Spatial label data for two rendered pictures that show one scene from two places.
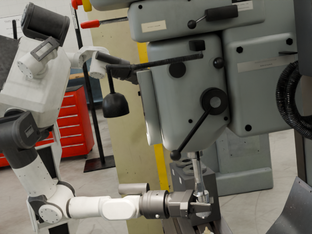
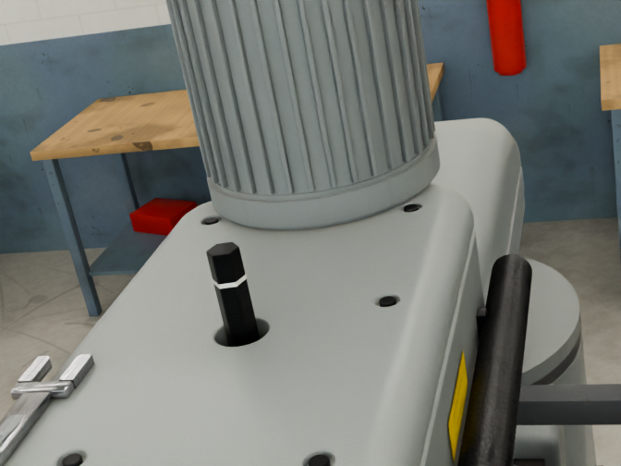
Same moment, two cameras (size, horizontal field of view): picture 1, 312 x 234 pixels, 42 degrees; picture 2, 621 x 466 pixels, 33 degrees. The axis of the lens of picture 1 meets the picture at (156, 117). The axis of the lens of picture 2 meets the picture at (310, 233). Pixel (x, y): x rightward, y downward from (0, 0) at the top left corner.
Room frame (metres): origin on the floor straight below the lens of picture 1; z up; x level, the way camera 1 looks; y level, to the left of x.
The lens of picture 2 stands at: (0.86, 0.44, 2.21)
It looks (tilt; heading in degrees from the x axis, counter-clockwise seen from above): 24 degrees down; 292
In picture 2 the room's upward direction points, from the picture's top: 11 degrees counter-clockwise
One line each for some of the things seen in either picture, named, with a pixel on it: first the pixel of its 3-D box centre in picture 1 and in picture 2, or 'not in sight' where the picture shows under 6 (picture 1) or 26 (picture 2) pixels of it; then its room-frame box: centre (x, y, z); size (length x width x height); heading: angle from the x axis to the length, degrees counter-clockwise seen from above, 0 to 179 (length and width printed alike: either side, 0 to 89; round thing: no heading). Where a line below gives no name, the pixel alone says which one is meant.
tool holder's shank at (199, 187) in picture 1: (198, 175); not in sight; (1.13, -0.10, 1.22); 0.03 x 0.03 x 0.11
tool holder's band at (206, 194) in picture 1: (200, 194); not in sight; (1.13, -0.10, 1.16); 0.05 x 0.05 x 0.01
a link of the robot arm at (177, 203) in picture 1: (173, 204); not in sight; (1.16, -0.01, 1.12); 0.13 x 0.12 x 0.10; 162
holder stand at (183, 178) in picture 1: (193, 188); not in sight; (1.49, -0.10, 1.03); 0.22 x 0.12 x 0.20; 11
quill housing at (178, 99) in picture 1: (187, 92); not in sight; (1.13, -0.10, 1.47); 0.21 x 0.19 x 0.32; 4
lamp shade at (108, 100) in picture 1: (114, 103); not in sight; (1.10, 0.11, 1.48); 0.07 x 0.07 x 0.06
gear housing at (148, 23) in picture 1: (191, 15); not in sight; (1.14, -0.14, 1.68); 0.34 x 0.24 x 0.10; 94
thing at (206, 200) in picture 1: (202, 204); not in sight; (1.13, -0.10, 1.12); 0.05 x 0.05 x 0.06
